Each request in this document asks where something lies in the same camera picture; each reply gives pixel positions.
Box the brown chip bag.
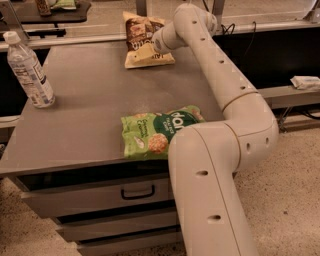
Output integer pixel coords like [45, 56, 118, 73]
[123, 11, 175, 69]

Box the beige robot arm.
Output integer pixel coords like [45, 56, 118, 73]
[153, 3, 279, 256]

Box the green dang chip bag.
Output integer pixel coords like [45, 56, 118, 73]
[121, 105, 205, 160]

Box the grey drawer cabinet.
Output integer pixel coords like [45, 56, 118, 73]
[1, 41, 223, 256]

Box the clear plastic water bottle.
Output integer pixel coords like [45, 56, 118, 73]
[3, 31, 55, 108]

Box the black background table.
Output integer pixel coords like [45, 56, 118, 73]
[15, 1, 91, 24]

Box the black drawer handle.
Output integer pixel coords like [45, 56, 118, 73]
[120, 185, 156, 201]

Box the black hanging cable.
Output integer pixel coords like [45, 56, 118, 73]
[220, 21, 258, 61]

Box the white packet on rail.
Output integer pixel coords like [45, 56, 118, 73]
[290, 76, 320, 90]

